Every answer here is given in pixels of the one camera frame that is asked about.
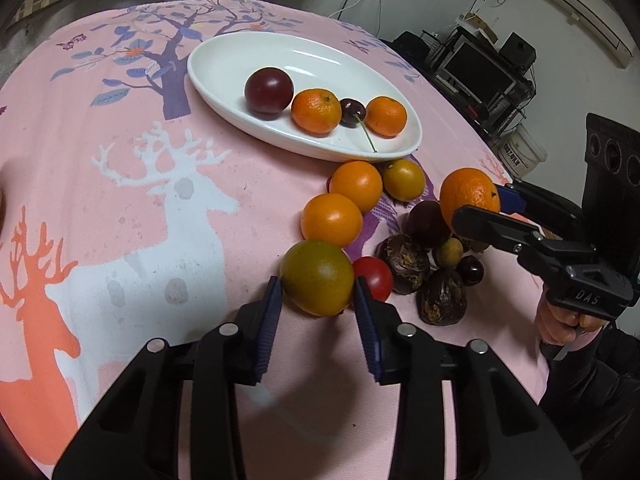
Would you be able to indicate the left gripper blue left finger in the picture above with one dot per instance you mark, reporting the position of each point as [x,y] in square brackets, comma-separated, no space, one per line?
[269,315]

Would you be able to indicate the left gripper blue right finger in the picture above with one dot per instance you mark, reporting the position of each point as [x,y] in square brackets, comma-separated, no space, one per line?
[365,307]

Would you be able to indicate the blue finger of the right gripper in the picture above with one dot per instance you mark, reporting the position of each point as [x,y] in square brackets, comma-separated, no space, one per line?
[497,230]
[545,208]

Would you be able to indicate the red cherry tomato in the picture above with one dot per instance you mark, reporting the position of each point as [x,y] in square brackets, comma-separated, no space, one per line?
[377,274]

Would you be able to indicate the large mandarin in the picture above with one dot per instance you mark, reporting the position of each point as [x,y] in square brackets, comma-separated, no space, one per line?
[467,186]
[317,111]

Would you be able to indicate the green yellow orange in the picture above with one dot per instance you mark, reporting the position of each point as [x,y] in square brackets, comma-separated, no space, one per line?
[317,277]

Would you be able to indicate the dark purple plum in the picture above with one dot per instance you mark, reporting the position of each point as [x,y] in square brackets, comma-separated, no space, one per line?
[426,226]

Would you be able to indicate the wrinkled dark passion fruit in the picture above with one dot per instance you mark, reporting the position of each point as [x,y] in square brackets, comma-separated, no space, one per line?
[441,299]

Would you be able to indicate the yellowish small orange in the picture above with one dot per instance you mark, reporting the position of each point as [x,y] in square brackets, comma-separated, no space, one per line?
[403,180]

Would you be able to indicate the small mandarin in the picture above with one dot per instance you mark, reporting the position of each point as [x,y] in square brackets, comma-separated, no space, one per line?
[386,117]

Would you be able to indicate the large front mandarin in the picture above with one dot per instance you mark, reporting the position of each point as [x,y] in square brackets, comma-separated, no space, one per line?
[317,111]

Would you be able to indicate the right hand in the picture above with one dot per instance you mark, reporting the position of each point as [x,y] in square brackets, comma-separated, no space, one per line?
[561,327]

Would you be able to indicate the small longan outer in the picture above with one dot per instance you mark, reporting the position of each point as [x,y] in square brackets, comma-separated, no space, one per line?
[478,247]

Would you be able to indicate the small longan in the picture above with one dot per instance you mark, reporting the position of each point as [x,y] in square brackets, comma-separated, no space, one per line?
[478,247]
[449,254]

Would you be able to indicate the small longan inner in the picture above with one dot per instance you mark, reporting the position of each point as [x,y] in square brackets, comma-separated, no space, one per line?
[449,254]

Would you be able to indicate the dark cherry in pile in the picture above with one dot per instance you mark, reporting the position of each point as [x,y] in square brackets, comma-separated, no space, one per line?
[470,271]

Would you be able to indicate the white plastic bucket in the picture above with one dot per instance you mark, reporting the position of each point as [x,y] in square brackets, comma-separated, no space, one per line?
[520,153]

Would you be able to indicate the black monitor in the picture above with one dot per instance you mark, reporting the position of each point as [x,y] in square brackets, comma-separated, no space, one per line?
[477,74]

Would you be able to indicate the black shelf rack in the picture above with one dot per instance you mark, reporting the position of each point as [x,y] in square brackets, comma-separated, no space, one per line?
[502,114]

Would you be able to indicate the black speaker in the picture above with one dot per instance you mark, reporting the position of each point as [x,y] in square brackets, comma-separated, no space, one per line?
[519,53]

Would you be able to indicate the pink deer tablecloth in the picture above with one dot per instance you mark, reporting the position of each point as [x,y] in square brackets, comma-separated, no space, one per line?
[133,211]

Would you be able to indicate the dark cherry with stem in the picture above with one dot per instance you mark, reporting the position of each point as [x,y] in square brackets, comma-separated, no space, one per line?
[353,115]

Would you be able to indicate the dark red plum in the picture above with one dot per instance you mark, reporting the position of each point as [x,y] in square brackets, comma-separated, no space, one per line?
[268,91]

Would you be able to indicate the white air conditioner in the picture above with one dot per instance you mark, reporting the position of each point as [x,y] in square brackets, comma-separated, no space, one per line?
[604,24]

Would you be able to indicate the white oval plate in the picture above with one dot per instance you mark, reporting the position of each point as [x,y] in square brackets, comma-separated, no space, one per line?
[219,68]

